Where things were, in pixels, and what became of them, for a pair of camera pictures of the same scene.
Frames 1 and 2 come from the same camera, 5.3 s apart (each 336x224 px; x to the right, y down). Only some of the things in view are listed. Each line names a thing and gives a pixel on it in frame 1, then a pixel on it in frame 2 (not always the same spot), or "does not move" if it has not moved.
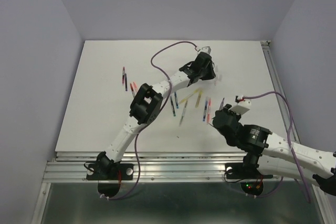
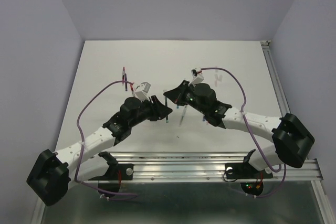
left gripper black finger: [209, 73] to [160, 110]
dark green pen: [172, 107] to [167, 116]
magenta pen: [123, 75] does not move
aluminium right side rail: [283, 108] does not move
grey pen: [183, 113] does not move
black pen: [126, 87] does not move
